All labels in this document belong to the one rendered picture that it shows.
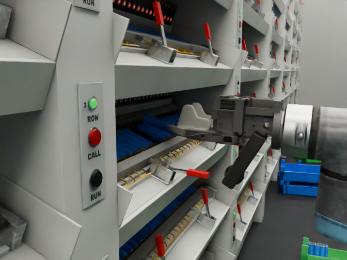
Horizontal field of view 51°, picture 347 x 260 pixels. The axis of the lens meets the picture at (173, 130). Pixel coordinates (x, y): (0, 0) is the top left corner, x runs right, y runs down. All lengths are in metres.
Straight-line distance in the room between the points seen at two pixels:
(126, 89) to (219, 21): 0.58
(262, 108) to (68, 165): 0.38
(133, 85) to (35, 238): 0.21
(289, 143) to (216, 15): 0.49
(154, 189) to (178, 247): 0.25
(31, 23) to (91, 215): 0.19
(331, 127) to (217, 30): 0.49
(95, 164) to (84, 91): 0.08
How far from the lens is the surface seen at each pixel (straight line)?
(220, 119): 0.64
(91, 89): 0.36
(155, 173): 0.59
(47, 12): 0.33
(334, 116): 0.62
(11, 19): 0.36
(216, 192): 1.04
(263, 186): 1.74
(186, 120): 0.66
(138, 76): 0.47
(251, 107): 0.65
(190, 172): 0.57
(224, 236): 1.08
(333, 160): 0.63
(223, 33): 0.99
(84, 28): 0.36
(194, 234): 0.84
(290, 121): 0.61
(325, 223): 0.66
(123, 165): 0.53
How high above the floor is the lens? 0.71
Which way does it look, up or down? 9 degrees down
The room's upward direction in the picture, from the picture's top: straight up
